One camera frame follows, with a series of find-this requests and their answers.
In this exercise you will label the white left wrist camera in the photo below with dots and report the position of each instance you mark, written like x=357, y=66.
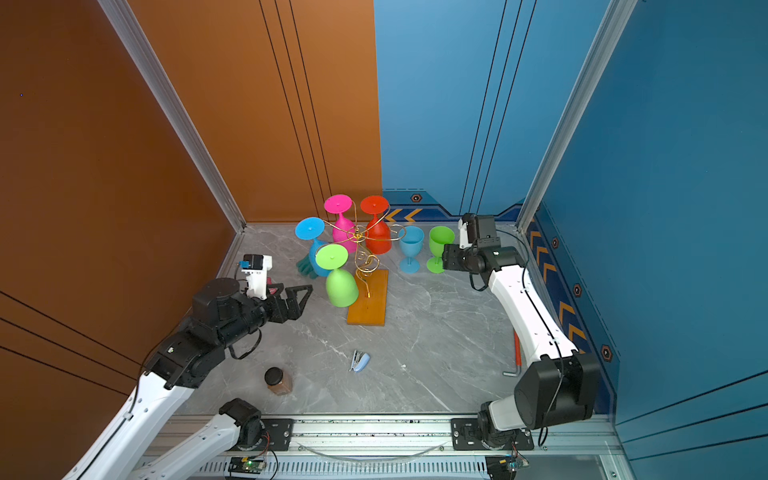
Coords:
x=256, y=267

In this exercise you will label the orange wooden rack base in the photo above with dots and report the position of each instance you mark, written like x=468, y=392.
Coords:
x=370, y=307

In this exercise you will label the aluminium corner post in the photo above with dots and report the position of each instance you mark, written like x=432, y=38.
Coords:
x=610, y=30
x=126, y=25

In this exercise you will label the teal rubber glove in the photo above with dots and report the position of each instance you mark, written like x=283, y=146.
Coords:
x=305, y=268

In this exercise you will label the brown jar black lid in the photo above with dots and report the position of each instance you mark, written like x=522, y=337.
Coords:
x=278, y=381

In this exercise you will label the red handled hex key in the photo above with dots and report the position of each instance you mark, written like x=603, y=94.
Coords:
x=517, y=359

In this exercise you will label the green circuit board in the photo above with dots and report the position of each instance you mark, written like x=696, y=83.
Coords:
x=246, y=465
x=504, y=467

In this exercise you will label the aluminium corner post right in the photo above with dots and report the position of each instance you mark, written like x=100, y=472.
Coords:
x=610, y=30

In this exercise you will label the light blue wine glass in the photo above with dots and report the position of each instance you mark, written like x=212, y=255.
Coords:
x=411, y=243

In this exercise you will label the magenta wine glass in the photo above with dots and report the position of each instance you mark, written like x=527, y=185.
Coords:
x=343, y=229

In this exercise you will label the gold wire glass rack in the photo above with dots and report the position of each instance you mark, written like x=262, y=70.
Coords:
x=364, y=260

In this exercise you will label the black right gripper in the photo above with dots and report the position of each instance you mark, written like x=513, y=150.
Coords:
x=450, y=257

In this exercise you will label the light blue stapler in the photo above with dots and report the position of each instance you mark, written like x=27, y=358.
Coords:
x=359, y=361

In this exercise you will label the blue wine glass left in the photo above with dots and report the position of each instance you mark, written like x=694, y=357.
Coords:
x=310, y=229

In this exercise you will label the red wine glass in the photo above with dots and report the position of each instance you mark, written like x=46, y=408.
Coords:
x=377, y=234

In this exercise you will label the green circuit board right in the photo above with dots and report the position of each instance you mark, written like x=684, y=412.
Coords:
x=504, y=467

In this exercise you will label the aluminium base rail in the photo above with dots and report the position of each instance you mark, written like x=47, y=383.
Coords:
x=420, y=446

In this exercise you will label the aluminium corner post left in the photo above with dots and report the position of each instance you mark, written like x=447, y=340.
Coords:
x=126, y=25

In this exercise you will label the green circuit board left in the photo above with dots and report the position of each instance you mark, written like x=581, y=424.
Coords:
x=246, y=465

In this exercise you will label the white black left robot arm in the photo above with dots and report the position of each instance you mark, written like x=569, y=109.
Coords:
x=221, y=315

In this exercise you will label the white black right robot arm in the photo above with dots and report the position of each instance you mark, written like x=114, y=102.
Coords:
x=558, y=383

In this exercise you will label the green wine glass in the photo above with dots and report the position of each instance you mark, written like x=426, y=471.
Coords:
x=341, y=286
x=439, y=237

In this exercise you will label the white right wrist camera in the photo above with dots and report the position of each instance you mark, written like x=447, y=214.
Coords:
x=468, y=231

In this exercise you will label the green wine glass front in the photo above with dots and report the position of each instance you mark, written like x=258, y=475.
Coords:
x=341, y=286

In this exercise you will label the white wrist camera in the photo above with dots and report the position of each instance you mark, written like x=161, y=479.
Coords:
x=256, y=267
x=468, y=231

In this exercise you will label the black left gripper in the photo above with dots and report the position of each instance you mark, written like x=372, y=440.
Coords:
x=293, y=310

